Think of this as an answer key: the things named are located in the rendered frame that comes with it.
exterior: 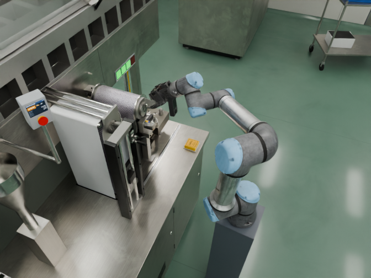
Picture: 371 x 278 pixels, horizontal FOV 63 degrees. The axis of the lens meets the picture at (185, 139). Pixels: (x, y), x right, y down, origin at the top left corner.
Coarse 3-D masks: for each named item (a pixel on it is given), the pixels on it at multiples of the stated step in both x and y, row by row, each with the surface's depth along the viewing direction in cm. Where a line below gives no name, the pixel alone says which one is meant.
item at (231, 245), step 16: (256, 208) 158; (224, 224) 151; (256, 224) 152; (224, 240) 161; (240, 240) 153; (224, 256) 173; (240, 256) 164; (208, 272) 199; (224, 272) 187; (240, 272) 177
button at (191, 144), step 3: (189, 138) 189; (189, 141) 187; (192, 141) 187; (195, 141) 187; (198, 141) 187; (186, 144) 186; (189, 144) 186; (192, 144) 186; (195, 144) 186; (198, 144) 188; (186, 147) 186; (189, 147) 184; (192, 147) 184; (195, 147) 184
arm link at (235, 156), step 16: (224, 144) 103; (240, 144) 102; (256, 144) 103; (224, 160) 103; (240, 160) 101; (256, 160) 103; (224, 176) 114; (240, 176) 108; (224, 192) 121; (208, 208) 133; (224, 208) 130
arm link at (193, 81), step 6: (180, 78) 138; (186, 78) 133; (192, 78) 131; (198, 78) 133; (180, 84) 136; (186, 84) 134; (192, 84) 132; (198, 84) 132; (180, 90) 137; (186, 90) 134; (192, 90) 133
